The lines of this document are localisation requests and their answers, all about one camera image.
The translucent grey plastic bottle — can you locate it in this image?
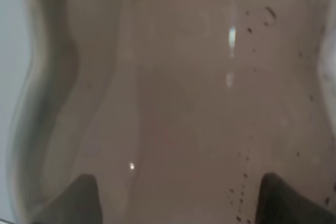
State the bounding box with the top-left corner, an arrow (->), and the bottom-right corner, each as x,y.
7,0 -> 335,223

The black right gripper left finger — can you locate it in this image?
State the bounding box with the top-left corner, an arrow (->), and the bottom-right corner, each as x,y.
31,174 -> 102,224

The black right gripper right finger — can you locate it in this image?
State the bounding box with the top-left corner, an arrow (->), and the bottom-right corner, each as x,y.
255,173 -> 328,223

